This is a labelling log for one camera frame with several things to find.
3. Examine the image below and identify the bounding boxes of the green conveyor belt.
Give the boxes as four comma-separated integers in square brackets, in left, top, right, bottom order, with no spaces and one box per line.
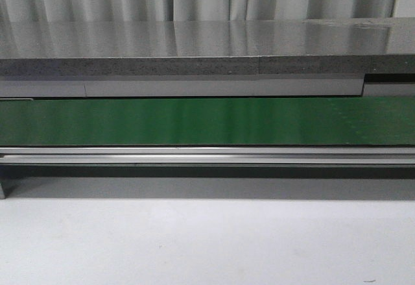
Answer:
[1,97,414,146]

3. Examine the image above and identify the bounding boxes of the grey cabinet panels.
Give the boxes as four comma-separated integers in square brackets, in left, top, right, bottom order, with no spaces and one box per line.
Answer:
[1,73,414,98]

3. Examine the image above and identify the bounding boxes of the grey stone countertop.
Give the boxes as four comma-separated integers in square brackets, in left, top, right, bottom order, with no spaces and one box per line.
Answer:
[1,18,414,76]

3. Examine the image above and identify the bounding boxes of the aluminium conveyor frame rail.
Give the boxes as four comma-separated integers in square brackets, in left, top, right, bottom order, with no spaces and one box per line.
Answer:
[1,147,414,201]

